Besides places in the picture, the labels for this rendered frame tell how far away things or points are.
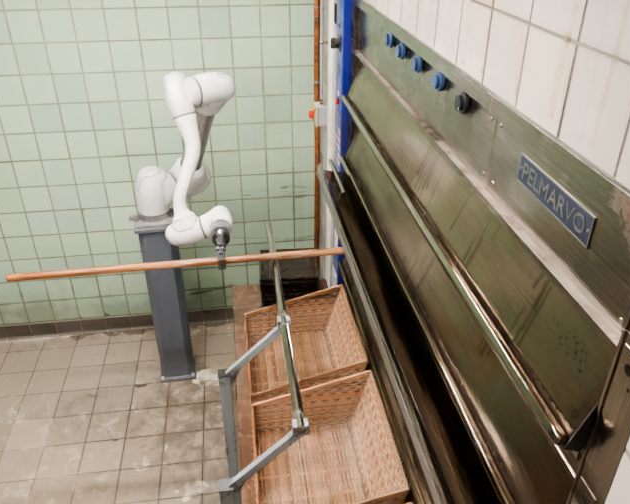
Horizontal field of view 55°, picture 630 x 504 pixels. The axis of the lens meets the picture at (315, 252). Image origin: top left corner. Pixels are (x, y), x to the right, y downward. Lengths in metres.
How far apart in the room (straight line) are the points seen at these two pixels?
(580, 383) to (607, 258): 0.20
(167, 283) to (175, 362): 0.54
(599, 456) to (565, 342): 0.17
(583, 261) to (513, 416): 0.40
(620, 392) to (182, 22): 2.82
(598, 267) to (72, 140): 3.02
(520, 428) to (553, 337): 0.25
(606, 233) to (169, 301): 2.68
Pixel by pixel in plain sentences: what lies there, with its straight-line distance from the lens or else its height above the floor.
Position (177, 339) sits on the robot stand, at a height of 0.29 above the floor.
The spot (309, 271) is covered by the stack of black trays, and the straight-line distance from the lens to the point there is 2.98.
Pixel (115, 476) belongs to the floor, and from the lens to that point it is 3.27.
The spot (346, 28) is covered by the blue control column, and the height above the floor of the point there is 1.97.
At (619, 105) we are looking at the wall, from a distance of 0.88.
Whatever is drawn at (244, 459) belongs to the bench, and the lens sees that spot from 2.44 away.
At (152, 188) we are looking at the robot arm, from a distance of 3.03.
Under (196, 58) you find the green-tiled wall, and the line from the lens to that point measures 3.36.
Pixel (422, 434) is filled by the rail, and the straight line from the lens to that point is 1.36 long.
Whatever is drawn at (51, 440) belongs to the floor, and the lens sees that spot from 3.54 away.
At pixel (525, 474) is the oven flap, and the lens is 1.23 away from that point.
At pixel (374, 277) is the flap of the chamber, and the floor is 1.41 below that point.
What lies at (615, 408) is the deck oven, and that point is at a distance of 0.95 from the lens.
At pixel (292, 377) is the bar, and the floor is 1.17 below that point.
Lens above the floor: 2.42
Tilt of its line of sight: 31 degrees down
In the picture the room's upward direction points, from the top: straight up
